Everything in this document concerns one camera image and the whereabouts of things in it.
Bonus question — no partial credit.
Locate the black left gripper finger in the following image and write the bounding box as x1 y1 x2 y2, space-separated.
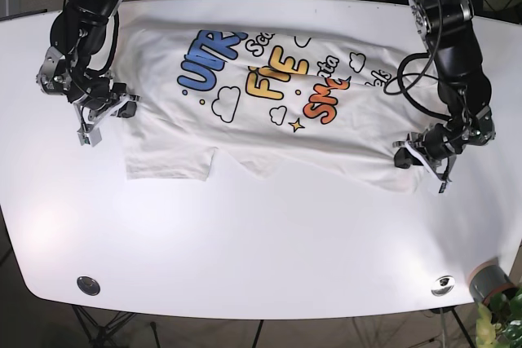
392 136 445 170
425 156 457 195

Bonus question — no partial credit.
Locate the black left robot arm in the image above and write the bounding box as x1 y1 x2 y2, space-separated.
392 0 496 192

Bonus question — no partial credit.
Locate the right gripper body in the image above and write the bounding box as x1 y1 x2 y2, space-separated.
36 46 122 119

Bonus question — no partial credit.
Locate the right silver table grommet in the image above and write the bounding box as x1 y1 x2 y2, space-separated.
431 275 455 297

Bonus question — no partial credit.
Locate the green potted plant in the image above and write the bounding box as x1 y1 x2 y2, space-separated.
476 286 521 348

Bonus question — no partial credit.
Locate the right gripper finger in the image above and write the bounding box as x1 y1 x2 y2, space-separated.
73 104 112 147
102 83 140 119

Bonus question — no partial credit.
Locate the left silver table grommet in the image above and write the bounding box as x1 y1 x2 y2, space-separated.
77 275 101 296

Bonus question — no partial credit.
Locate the white printed T-shirt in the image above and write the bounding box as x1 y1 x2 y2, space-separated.
114 24 430 193

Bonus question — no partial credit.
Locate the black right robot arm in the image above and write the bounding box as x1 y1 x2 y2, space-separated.
36 0 139 147

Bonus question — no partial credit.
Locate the grey plant pot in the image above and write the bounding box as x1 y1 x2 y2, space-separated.
467 260 515 303

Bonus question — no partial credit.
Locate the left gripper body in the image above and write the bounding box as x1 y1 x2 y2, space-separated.
432 112 496 161

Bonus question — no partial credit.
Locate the silver table grommet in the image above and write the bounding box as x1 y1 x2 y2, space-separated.
431 275 455 297
77 275 101 296

